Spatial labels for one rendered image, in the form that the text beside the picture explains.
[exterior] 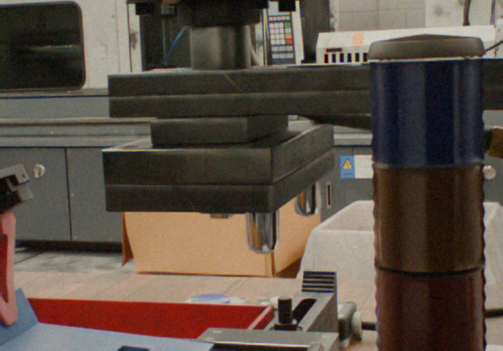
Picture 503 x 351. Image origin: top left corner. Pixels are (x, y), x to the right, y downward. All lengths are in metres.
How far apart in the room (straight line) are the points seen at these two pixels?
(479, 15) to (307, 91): 5.10
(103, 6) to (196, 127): 5.13
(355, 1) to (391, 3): 0.28
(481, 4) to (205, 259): 3.09
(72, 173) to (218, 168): 5.29
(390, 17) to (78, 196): 2.62
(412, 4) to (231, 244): 4.34
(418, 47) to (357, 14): 6.87
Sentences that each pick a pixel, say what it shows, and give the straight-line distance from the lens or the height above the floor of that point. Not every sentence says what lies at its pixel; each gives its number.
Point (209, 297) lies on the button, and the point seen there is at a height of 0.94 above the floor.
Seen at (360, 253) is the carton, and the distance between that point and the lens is 2.87.
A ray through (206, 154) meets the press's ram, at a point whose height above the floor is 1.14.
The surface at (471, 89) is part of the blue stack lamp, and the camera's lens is 0.32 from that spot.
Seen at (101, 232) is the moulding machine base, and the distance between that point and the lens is 5.80.
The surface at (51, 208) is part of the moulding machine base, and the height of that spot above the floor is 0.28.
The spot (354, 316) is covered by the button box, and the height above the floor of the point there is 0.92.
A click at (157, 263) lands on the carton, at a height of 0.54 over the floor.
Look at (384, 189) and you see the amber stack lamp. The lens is 0.33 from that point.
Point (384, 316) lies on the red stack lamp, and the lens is 0.34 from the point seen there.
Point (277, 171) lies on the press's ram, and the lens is 0.54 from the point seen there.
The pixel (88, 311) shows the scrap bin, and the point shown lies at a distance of 0.97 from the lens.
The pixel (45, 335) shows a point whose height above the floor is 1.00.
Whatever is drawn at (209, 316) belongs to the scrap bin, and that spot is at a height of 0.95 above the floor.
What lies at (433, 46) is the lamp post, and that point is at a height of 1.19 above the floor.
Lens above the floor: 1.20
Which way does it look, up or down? 7 degrees down
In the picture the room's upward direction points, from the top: 2 degrees counter-clockwise
